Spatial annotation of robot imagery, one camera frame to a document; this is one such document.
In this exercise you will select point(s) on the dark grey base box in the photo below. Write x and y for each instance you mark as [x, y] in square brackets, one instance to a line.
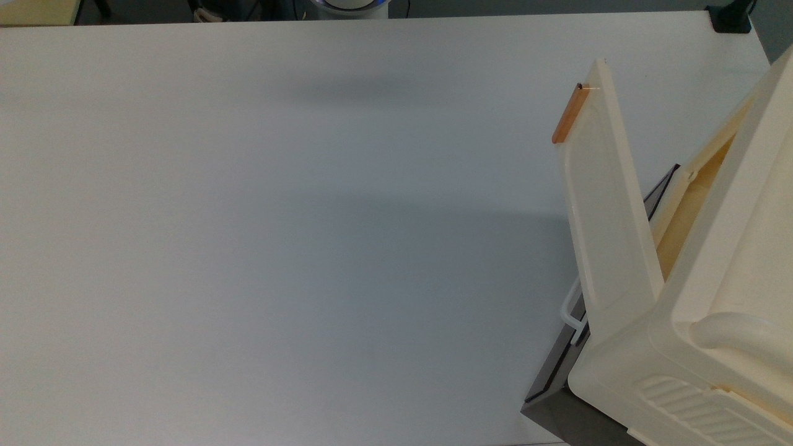
[573, 409]

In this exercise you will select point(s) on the yellow wooden table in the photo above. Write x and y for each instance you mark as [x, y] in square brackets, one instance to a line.
[37, 11]

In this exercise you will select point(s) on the black table clamp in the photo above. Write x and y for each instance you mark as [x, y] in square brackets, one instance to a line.
[731, 17]

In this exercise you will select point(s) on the cream cabinet door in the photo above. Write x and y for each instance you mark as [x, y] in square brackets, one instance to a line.
[610, 217]

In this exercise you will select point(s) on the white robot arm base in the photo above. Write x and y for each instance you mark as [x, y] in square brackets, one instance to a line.
[353, 7]

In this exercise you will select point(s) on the cream plastic cabinet body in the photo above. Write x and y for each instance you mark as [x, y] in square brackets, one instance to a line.
[731, 310]

